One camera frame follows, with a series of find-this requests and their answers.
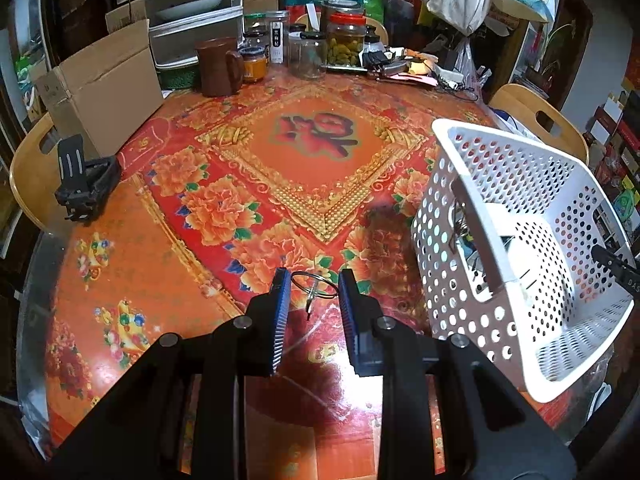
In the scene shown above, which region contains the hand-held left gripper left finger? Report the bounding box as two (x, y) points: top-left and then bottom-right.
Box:
(50, 267), (291, 480)

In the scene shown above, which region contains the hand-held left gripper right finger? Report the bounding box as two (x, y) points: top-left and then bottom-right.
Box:
(338, 268), (577, 480)

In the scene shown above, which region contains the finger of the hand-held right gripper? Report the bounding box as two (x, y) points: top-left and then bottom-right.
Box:
(592, 245), (640, 302)

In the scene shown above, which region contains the metal key ring with key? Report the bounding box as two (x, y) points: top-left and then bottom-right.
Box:
(290, 270), (340, 322)

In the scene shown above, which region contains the white perforated plastic basket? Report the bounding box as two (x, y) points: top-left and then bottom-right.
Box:
(410, 119), (637, 405)

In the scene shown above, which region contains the white cubby shelf unit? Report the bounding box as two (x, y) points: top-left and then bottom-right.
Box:
(581, 74), (640, 242)

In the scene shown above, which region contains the red floral tablecloth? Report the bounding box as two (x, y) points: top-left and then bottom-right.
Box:
(44, 66), (601, 480)

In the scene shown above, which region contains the clear plastic bag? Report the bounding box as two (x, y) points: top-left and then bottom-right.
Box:
(452, 40), (484, 106)

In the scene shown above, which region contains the white power strip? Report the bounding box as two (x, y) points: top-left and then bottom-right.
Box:
(432, 62), (464, 86)

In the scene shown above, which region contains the small jar with orange contents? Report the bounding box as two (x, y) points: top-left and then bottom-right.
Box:
(238, 46), (266, 84)

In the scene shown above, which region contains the brown ceramic mug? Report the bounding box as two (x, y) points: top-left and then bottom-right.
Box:
(194, 37), (246, 98)

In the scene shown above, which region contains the pile of black binder clips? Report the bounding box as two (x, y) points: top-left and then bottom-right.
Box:
(362, 47), (397, 69)

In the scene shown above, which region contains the empty glass jar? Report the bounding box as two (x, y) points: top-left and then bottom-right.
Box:
(289, 31), (329, 80)

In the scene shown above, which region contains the tall clear labelled bottle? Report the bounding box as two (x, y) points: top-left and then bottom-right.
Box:
(265, 10), (291, 65)

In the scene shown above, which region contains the red-lidded jar of green olives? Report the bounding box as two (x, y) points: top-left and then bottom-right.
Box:
(324, 0), (369, 69)

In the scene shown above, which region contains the large open cardboard box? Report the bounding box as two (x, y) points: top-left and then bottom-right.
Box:
(34, 18), (165, 159)

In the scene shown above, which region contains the grey plastic drawer tower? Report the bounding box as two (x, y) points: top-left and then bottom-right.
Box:
(140, 0), (245, 72)

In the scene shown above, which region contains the metal keychain clip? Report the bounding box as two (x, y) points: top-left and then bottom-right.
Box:
(450, 212), (473, 253)

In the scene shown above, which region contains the wooden chair with handle cutout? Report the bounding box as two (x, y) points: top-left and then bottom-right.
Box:
(9, 112), (62, 232)
(487, 83), (590, 166)

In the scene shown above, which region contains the black strapped plastic holder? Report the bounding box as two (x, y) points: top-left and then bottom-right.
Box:
(53, 135), (124, 224)

